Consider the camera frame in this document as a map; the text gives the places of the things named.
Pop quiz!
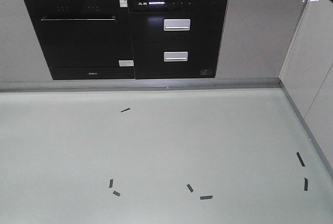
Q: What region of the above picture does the lower silver drawer handle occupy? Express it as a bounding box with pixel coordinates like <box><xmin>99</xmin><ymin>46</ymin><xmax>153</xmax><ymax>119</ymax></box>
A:
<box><xmin>163</xmin><ymin>51</ymin><xmax>188</xmax><ymax>62</ymax></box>

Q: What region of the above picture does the white side cabinet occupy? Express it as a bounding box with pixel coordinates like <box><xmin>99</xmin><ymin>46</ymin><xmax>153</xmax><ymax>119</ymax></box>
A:
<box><xmin>280</xmin><ymin>0</ymin><xmax>332</xmax><ymax>174</ymax></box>

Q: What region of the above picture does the upper silver drawer handle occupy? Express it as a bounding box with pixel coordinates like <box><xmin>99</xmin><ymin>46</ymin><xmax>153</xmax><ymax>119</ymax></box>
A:
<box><xmin>163</xmin><ymin>19</ymin><xmax>191</xmax><ymax>31</ymax></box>

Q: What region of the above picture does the black drawer sterilizer cabinet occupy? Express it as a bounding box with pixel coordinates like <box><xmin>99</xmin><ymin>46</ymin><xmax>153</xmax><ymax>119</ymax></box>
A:
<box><xmin>128</xmin><ymin>0</ymin><xmax>228</xmax><ymax>80</ymax></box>

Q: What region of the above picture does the grey right cabinet door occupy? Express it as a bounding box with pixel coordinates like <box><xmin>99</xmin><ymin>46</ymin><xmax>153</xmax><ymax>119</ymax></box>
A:
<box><xmin>216</xmin><ymin>0</ymin><xmax>305</xmax><ymax>79</ymax></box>

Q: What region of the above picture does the silver drawer handle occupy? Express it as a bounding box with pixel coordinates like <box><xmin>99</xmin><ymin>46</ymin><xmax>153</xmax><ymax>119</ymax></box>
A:
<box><xmin>163</xmin><ymin>19</ymin><xmax>191</xmax><ymax>31</ymax></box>
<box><xmin>163</xmin><ymin>51</ymin><xmax>188</xmax><ymax>62</ymax></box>

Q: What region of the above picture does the black built-in dishwasher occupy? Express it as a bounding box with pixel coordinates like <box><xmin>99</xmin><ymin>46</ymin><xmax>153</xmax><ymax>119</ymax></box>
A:
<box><xmin>24</xmin><ymin>0</ymin><xmax>135</xmax><ymax>80</ymax></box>

